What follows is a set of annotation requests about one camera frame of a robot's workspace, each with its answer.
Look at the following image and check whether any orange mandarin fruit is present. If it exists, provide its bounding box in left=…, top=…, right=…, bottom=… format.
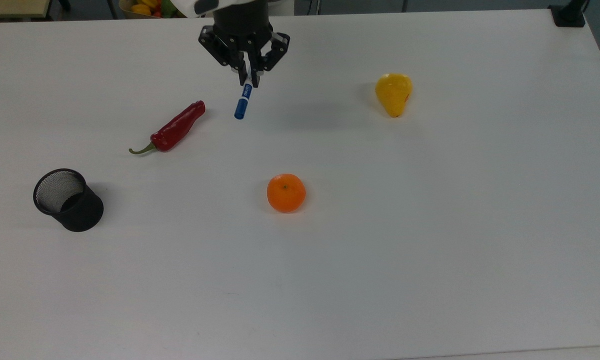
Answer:
left=267, top=173, right=307, bottom=214

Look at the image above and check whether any yellow pear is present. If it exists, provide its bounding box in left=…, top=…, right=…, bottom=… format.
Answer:
left=375, top=73, right=414, bottom=119

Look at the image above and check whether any bowl of toy fruit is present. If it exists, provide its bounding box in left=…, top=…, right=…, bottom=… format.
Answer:
left=119, top=0, right=180, bottom=20

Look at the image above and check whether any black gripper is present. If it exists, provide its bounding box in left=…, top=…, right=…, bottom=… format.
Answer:
left=198, top=0, right=291, bottom=89

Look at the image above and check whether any black camera clamp mount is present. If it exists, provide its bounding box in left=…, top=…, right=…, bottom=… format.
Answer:
left=549, top=0, right=588, bottom=28

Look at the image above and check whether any red chili pepper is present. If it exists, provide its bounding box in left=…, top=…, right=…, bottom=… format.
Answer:
left=128, top=100, right=206, bottom=155

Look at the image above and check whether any black mesh pen cup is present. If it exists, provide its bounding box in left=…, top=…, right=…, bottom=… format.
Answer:
left=33, top=168, right=104, bottom=233

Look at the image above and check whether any white side table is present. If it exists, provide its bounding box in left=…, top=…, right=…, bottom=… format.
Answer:
left=395, top=344, right=600, bottom=360

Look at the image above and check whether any blue and white marker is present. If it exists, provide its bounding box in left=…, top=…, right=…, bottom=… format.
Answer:
left=234, top=70, right=255, bottom=121

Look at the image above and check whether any light wooden desk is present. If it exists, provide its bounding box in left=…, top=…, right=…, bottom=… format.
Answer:
left=0, top=0, right=53, bottom=21

